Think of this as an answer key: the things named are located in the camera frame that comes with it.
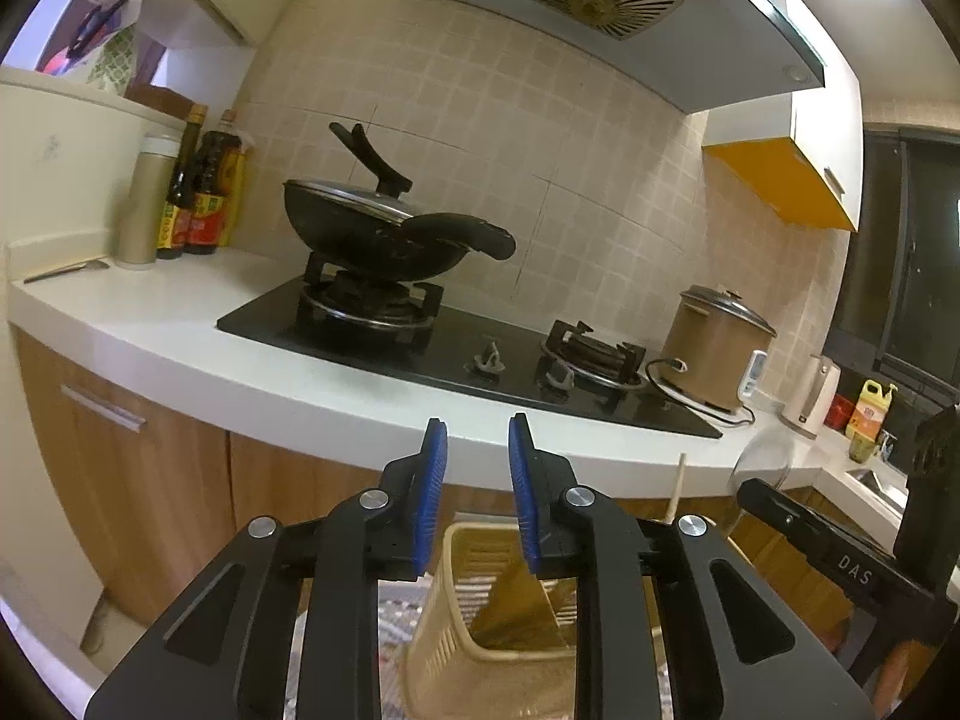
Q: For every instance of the dark soy sauce bottle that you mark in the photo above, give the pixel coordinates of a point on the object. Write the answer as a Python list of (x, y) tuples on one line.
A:
[(176, 217)]

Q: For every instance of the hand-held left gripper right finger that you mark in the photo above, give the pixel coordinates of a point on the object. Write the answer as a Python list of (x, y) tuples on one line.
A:
[(523, 499)]

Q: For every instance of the beige thermos bottle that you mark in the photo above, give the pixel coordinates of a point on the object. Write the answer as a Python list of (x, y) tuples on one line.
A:
[(142, 202)]

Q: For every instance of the brown box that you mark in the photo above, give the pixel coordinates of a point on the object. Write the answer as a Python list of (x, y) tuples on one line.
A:
[(161, 99)]

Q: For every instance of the yellow oil bottle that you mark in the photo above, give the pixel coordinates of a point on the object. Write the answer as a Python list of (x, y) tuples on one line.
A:
[(238, 195)]

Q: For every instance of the brown rice cooker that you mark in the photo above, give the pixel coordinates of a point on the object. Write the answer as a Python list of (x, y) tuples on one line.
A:
[(712, 352)]

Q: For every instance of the clear round lid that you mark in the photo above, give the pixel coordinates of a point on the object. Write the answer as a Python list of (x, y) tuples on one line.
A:
[(761, 465)]

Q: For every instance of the steel sink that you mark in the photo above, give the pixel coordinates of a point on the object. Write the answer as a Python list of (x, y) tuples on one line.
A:
[(881, 486)]

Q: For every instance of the patterned cloth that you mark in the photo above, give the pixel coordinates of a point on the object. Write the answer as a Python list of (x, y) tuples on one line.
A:
[(394, 645)]

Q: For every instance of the dark window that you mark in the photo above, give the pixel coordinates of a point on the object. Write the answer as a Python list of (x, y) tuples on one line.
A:
[(900, 262)]

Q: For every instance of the beige plastic utensil basket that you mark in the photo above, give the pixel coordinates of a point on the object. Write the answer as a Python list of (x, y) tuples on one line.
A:
[(450, 615)]

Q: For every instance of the black wok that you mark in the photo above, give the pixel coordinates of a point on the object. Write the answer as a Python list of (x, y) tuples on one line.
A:
[(375, 255)]

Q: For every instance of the white electric kettle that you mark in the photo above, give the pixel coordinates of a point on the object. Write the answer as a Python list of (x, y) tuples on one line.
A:
[(806, 397)]

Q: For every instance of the silver range hood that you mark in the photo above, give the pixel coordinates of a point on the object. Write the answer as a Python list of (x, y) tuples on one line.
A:
[(600, 7)]

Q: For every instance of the wooden base cabinet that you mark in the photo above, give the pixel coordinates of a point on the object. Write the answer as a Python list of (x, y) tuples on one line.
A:
[(187, 480)]

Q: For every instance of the red packet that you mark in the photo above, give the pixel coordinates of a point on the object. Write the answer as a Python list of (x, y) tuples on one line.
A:
[(841, 411)]

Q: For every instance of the black glass gas stove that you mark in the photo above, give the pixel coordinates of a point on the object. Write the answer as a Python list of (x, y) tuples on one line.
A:
[(487, 397)]

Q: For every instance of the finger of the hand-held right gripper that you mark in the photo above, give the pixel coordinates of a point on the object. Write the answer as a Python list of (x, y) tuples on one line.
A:
[(817, 547)]

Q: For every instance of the black burner grate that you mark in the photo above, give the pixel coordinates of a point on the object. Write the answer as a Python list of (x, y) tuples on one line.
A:
[(592, 360), (360, 307)]

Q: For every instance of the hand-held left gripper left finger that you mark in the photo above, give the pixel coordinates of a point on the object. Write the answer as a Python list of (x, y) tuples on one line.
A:
[(430, 499)]

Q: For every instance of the grey stove knob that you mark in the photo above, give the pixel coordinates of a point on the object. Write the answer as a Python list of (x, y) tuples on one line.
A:
[(562, 373), (487, 360)]

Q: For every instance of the yellow oil jug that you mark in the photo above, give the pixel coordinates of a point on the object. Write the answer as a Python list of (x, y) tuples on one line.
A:
[(870, 409)]

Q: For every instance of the dark bottle red label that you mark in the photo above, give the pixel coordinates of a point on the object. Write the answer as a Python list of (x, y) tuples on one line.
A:
[(210, 195)]

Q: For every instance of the white and yellow wall cabinet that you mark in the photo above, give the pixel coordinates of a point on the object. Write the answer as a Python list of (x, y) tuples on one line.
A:
[(817, 142)]

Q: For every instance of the patterned box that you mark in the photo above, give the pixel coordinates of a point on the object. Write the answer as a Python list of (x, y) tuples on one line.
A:
[(105, 52)]

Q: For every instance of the metal spoon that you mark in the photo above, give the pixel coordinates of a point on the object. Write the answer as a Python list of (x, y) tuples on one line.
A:
[(67, 270)]

